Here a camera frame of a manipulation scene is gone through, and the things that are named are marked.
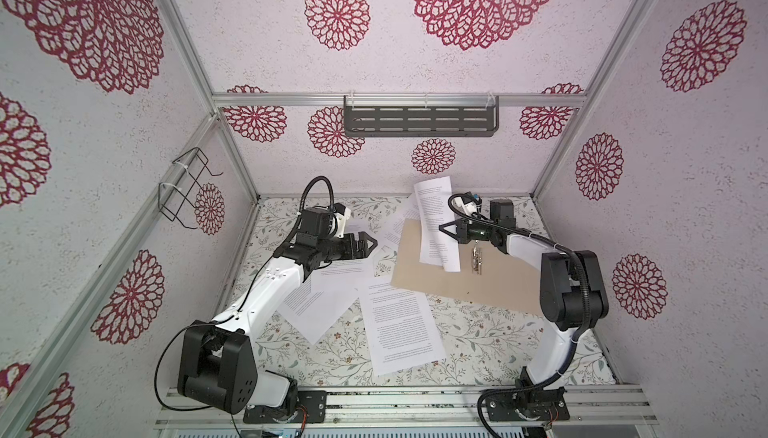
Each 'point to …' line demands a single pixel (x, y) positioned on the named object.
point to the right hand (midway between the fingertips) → (442, 224)
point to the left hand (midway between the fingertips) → (363, 248)
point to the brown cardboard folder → (486, 275)
